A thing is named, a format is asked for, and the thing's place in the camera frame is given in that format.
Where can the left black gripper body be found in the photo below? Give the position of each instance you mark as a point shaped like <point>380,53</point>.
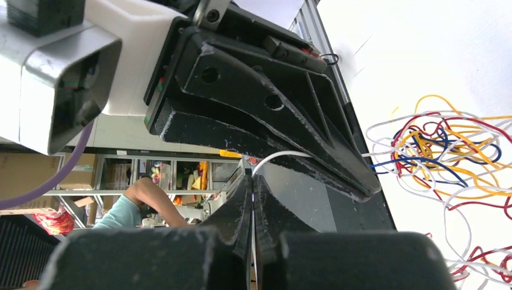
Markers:
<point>169,103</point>

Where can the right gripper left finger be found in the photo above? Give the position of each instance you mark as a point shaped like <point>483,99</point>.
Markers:
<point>215,254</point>

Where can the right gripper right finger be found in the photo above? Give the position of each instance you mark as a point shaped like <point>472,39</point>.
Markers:
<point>292,255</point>

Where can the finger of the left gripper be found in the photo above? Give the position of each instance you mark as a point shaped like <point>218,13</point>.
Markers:
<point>223,127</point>
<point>226,74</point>

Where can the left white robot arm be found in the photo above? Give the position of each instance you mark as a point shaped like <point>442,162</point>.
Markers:
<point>143,27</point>

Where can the background storage shelf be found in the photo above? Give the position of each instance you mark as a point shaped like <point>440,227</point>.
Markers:
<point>195,184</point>

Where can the person in teal shirt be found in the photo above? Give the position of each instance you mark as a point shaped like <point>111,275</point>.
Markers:
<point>126,212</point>

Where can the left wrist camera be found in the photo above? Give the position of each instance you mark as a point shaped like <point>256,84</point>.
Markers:
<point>57,70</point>

